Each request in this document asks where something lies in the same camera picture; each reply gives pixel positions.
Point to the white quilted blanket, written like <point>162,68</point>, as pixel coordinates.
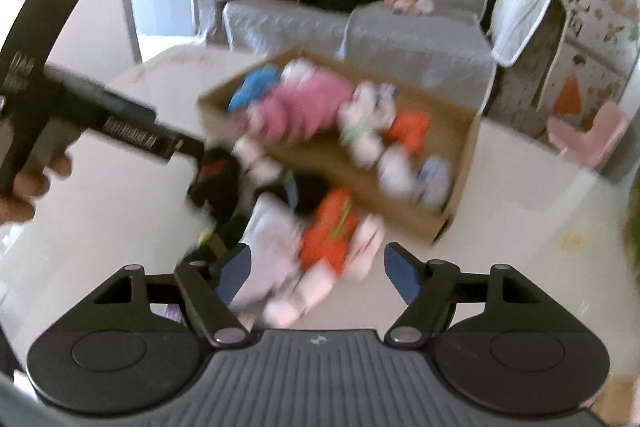
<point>520,22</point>

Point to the pile of socks on table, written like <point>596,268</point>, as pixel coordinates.
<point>325,232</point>

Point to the printed floral panel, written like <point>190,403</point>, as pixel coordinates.
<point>600,17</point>

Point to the person's left hand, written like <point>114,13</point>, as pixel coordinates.
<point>27,197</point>

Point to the white desktop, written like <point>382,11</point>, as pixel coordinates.
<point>125,207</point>

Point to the white and green toy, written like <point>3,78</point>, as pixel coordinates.
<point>365,122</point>

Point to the small orange toy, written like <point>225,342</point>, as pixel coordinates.
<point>407,129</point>

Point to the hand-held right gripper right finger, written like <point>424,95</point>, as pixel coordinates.
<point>403,274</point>

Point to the black toy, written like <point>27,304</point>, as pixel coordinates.
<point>217,184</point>

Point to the white and blue toy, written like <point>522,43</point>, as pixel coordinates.
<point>415,177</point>

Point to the pink chair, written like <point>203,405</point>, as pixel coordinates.
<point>590,139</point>

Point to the cardboard box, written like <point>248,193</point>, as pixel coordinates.
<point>320,167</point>

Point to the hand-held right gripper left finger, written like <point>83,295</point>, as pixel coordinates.
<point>234,273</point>

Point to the small toys on sofa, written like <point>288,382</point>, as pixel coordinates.
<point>407,3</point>

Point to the grey sofa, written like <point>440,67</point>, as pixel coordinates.
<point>415,37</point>

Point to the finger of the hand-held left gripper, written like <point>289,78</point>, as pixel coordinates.
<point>150,138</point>

